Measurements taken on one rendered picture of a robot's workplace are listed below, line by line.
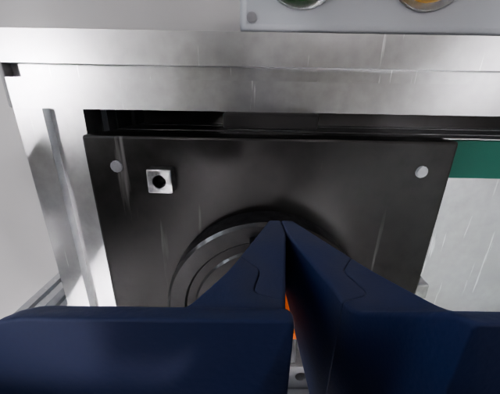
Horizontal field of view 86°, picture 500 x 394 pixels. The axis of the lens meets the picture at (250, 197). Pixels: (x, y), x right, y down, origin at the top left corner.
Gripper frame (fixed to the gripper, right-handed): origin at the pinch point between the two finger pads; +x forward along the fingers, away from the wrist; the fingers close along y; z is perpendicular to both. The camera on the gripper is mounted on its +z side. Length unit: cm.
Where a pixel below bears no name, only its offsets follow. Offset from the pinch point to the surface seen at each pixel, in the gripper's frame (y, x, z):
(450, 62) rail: -10.9, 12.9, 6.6
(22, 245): 28.6, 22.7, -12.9
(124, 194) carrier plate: 9.6, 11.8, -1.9
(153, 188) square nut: 7.2, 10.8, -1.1
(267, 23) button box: 0.2, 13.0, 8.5
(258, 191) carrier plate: 0.5, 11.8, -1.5
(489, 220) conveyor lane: -21.1, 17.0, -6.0
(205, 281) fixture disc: 4.0, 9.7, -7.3
